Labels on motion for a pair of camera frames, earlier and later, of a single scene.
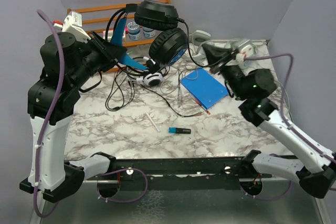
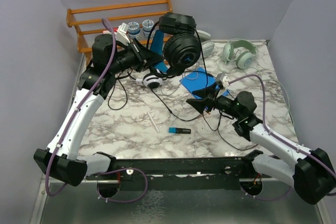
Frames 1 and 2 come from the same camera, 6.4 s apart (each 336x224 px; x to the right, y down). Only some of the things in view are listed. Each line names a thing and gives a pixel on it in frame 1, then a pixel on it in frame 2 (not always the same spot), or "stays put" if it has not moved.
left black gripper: x=110 y=53 -> x=143 y=55
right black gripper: x=215 y=54 -> x=201 y=104
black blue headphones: x=150 y=31 -> x=181 y=49
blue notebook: x=205 y=87 stays put
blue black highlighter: x=178 y=130 stays put
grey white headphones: x=196 y=41 stays put
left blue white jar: x=134 y=31 stays put
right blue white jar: x=148 y=33 stays put
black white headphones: x=154 y=77 stays put
